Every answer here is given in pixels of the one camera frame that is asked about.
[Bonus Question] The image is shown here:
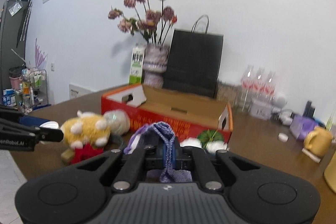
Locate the purple woven drawstring pouch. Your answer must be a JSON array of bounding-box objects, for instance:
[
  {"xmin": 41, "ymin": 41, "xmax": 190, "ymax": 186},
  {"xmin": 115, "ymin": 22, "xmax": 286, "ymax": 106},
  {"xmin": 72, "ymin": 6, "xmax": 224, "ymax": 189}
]
[{"xmin": 123, "ymin": 122, "xmax": 193, "ymax": 183}]

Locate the white flower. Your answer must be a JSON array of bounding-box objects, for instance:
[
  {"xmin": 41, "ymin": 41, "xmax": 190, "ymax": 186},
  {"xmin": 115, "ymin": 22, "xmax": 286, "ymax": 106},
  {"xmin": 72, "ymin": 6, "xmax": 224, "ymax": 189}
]
[{"xmin": 180, "ymin": 138, "xmax": 227, "ymax": 155}]

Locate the yellow white plush toy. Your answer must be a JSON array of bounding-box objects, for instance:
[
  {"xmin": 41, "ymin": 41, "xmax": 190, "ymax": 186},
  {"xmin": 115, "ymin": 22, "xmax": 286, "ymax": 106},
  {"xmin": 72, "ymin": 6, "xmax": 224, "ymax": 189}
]
[{"xmin": 60, "ymin": 111, "xmax": 110, "ymax": 150}]

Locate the red toy block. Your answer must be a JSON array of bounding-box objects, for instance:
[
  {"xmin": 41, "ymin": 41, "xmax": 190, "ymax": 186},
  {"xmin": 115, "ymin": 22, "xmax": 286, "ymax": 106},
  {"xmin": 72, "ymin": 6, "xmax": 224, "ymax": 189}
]
[{"xmin": 70, "ymin": 144, "xmax": 104, "ymax": 164}]

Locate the pale green ball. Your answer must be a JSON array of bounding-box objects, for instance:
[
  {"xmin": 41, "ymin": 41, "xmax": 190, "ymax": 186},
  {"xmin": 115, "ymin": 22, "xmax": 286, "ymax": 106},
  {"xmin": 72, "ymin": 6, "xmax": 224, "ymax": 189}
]
[{"xmin": 103, "ymin": 109, "xmax": 130, "ymax": 136}]

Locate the small white round lid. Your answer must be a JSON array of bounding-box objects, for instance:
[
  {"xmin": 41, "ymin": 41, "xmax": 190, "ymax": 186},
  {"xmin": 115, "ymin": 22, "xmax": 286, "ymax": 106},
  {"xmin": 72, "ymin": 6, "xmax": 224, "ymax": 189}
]
[{"xmin": 278, "ymin": 133, "xmax": 289, "ymax": 142}]

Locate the open red cardboard box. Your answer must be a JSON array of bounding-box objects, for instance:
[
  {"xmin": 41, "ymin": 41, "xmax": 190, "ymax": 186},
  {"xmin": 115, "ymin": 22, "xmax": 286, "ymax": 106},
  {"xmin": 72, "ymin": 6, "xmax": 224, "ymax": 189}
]
[{"xmin": 101, "ymin": 84, "xmax": 233, "ymax": 143}]

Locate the green white milk carton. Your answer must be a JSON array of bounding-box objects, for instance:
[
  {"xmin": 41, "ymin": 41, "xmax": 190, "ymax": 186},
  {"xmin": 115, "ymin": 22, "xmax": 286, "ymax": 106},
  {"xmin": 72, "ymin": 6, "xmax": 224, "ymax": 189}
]
[{"xmin": 129, "ymin": 43, "xmax": 146, "ymax": 84}]

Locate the purple marbled ceramic vase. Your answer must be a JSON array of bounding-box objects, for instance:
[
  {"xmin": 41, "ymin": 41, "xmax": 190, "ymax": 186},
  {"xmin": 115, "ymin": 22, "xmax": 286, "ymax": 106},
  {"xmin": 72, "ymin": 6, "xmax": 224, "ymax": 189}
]
[{"xmin": 143, "ymin": 44, "xmax": 170, "ymax": 88}]

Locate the black paper shopping bag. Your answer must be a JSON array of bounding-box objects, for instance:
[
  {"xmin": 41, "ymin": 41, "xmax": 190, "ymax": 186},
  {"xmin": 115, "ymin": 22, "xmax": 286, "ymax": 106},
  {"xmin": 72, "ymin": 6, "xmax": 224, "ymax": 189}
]
[{"xmin": 163, "ymin": 15, "xmax": 224, "ymax": 98}]

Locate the left red-label water bottle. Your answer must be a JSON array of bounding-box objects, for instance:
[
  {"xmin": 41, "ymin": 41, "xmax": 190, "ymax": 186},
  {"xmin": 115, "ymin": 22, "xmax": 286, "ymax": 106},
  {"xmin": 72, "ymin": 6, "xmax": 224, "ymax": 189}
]
[{"xmin": 240, "ymin": 65, "xmax": 253, "ymax": 111}]

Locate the red-label water bottle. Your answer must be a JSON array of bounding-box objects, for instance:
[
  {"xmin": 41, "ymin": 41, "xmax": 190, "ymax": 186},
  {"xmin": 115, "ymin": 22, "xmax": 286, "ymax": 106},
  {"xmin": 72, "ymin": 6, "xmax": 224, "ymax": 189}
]
[
  {"xmin": 240, "ymin": 65, "xmax": 253, "ymax": 111},
  {"xmin": 264, "ymin": 71, "xmax": 276, "ymax": 102},
  {"xmin": 252, "ymin": 67, "xmax": 265, "ymax": 99}
]

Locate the white floral tin box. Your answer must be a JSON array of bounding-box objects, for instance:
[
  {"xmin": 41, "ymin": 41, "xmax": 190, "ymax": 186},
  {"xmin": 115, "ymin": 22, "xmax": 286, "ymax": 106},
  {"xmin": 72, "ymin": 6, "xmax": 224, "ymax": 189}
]
[{"xmin": 248, "ymin": 99, "xmax": 273, "ymax": 121}]

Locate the middle red-label water bottle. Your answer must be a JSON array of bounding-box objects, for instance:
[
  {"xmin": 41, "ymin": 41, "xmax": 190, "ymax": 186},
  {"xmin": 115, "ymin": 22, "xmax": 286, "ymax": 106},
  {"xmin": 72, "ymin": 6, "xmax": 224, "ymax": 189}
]
[{"xmin": 252, "ymin": 67, "xmax": 265, "ymax": 99}]

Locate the right red-label water bottle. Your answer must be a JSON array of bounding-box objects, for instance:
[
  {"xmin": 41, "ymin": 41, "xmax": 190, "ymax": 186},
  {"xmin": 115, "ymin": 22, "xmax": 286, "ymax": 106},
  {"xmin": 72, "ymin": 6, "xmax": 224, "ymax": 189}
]
[{"xmin": 264, "ymin": 71, "xmax": 276, "ymax": 102}]

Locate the white round speaker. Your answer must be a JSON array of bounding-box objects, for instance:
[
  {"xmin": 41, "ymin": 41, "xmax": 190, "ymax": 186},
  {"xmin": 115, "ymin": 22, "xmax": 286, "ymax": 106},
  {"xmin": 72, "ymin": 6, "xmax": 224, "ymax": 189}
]
[{"xmin": 272, "ymin": 92, "xmax": 288, "ymax": 109}]

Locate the grey refrigerator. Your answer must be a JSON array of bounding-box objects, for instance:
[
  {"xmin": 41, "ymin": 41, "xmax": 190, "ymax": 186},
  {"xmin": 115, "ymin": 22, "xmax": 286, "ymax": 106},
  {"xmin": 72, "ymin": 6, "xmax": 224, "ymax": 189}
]
[{"xmin": 1, "ymin": 0, "xmax": 33, "ymax": 90}]

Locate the dried pink rose bouquet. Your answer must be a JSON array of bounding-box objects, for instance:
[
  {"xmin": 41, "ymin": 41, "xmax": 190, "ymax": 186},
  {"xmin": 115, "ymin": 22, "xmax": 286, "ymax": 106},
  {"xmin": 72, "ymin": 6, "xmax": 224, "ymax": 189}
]
[{"xmin": 107, "ymin": 0, "xmax": 178, "ymax": 46}]

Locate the purple tissue pack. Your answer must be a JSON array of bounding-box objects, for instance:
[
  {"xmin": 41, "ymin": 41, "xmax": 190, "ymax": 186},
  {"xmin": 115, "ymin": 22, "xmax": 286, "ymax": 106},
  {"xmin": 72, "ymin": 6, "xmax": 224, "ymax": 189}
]
[{"xmin": 289, "ymin": 115, "xmax": 318, "ymax": 141}]

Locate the black upright device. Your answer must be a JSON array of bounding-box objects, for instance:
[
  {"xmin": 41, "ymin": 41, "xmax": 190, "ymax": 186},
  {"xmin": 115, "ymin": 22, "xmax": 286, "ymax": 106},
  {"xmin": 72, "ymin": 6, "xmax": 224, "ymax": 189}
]
[{"xmin": 303, "ymin": 101, "xmax": 315, "ymax": 118}]

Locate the yellow ceramic mug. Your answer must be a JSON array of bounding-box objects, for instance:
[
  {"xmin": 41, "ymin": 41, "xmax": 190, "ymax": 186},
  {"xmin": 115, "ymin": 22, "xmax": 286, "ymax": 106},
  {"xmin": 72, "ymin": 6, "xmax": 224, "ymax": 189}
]
[{"xmin": 303, "ymin": 126, "xmax": 333, "ymax": 158}]

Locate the wire rack with items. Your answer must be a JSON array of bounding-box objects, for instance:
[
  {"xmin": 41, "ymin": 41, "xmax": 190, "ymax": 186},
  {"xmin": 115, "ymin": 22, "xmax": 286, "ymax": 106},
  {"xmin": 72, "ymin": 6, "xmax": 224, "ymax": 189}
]
[{"xmin": 22, "ymin": 68, "xmax": 49, "ymax": 113}]

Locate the white wall panel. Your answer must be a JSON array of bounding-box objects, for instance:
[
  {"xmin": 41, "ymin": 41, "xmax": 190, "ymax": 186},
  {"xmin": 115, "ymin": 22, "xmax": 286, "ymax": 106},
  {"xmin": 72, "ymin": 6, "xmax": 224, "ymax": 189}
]
[{"xmin": 69, "ymin": 84, "xmax": 93, "ymax": 100}]

